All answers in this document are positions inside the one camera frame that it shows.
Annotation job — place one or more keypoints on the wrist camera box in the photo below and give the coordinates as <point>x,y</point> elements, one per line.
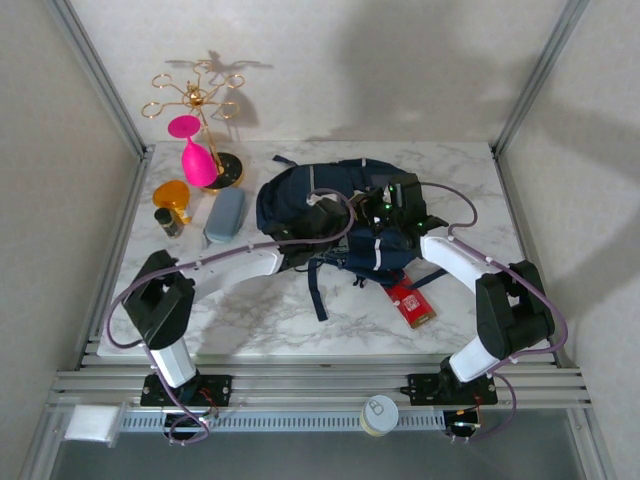
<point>407,190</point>
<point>330,207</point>

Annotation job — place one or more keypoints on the white foam block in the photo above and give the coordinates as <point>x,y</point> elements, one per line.
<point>90,424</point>

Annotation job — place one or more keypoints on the small dark bottle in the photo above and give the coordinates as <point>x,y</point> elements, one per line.
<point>169,225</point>

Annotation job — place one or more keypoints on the aluminium frame cross rail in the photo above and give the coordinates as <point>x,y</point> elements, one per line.
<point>320,382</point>

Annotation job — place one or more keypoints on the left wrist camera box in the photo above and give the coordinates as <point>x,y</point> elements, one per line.
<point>330,207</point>

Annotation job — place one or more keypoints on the pink wine glass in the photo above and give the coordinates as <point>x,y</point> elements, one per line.
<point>200,162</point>

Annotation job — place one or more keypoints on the orange wine glass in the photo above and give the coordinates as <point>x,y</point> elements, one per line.
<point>170,194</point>

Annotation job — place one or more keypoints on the red packet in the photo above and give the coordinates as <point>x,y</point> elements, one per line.
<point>415,305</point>

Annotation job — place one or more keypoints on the navy blue backpack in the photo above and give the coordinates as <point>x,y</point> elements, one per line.
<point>290,195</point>

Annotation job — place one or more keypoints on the aluminium side rail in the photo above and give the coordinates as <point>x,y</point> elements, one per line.
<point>509,180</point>
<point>117,250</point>

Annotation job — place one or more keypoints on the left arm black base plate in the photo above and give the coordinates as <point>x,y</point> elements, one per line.
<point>220,387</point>

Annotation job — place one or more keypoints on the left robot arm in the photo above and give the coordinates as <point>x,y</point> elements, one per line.
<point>235,270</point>

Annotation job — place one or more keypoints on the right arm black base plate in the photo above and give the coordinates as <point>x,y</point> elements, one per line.
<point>422,387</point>

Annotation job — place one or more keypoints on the grey-blue pencil case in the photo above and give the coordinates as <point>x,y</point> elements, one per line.
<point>225,215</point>

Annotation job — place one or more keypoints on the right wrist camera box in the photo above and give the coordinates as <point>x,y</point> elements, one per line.
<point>407,190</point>

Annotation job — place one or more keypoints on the tin can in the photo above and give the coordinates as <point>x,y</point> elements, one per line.
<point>380,412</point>

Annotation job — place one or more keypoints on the aluminium frame post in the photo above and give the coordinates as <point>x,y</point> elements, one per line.
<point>100,75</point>
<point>540,70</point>

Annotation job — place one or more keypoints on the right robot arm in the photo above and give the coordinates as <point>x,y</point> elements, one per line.
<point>515,305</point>

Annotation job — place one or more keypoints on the black electronics board with LED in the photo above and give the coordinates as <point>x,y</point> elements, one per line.
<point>462,425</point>
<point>187,425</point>

